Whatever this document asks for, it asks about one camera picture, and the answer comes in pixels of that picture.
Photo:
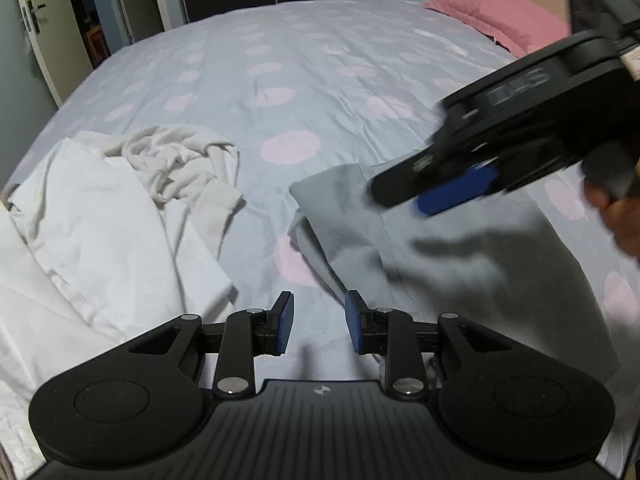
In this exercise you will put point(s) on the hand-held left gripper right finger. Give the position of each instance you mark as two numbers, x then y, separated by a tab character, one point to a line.
356	324

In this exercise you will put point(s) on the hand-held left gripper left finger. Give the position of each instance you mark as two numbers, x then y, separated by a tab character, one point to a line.
286	324

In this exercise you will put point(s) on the grey garment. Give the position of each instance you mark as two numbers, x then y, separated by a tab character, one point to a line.
350	230

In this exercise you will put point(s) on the wooden chair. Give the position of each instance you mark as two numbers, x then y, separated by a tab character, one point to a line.
97	45

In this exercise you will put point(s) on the cream crumpled garment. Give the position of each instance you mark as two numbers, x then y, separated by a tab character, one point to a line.
170	160

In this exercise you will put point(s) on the person's right hand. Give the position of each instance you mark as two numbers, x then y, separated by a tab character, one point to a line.
621	225

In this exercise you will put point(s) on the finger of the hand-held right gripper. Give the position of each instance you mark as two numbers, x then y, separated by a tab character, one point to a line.
457	191
400	182

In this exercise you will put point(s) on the white shirt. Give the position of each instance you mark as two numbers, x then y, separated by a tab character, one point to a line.
95	240

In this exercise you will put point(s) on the beige door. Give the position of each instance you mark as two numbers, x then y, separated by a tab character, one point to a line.
42	30

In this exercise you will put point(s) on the pink pillow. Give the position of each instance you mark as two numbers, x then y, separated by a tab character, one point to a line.
500	12

